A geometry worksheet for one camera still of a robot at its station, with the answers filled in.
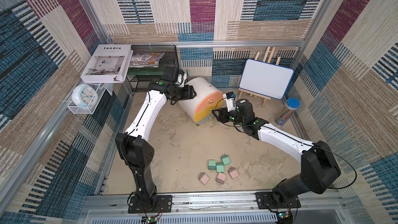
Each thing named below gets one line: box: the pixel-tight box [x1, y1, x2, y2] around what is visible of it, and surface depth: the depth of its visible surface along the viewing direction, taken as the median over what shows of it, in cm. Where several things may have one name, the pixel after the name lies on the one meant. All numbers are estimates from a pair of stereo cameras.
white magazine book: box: [80, 44, 134, 84], surface depth 75 cm
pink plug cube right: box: [228, 165, 239, 180], surface depth 83 cm
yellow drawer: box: [193, 100, 227, 122], surface depth 89 cm
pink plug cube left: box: [197, 172, 210, 186], surface depth 81 cm
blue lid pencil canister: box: [275, 97, 301, 126], surface depth 95 cm
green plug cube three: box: [215, 162, 225, 173], surface depth 85 cm
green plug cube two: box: [207, 159, 217, 171], surface depth 85 cm
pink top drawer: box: [194, 90, 224, 115], surface depth 86 cm
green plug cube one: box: [221, 156, 231, 165], surface depth 87 cm
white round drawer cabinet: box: [178, 77, 224, 124], surface depth 89 cm
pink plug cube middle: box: [215, 172, 226, 186], surface depth 81 cm
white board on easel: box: [238, 58, 295, 101], surface depth 102 cm
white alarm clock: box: [71, 83, 99, 108], surface depth 66 cm
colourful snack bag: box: [129, 51, 165, 68], surface depth 85 cm
